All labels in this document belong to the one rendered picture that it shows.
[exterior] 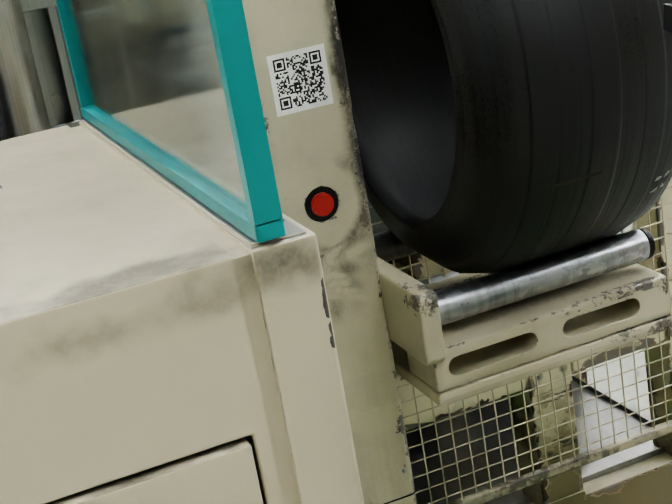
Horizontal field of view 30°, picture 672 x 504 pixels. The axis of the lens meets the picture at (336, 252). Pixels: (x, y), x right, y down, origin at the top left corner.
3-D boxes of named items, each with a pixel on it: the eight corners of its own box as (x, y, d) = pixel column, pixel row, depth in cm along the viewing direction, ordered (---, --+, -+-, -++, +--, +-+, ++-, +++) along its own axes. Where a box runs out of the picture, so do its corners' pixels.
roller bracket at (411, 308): (428, 369, 156) (417, 296, 153) (313, 285, 192) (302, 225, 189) (452, 361, 157) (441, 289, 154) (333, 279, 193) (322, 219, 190)
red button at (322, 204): (314, 219, 158) (310, 196, 157) (309, 216, 159) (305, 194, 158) (336, 213, 158) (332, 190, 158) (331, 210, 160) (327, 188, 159)
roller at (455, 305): (416, 291, 160) (408, 307, 164) (430, 321, 158) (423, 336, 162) (644, 220, 171) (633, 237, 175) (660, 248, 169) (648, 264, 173)
